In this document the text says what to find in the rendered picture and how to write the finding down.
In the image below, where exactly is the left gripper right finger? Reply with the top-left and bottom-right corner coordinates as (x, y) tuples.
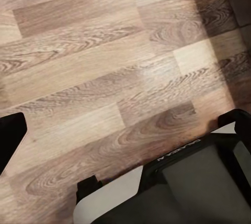
(234, 112), (251, 154)

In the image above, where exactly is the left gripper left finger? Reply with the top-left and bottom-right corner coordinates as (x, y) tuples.
(0, 112), (27, 175)

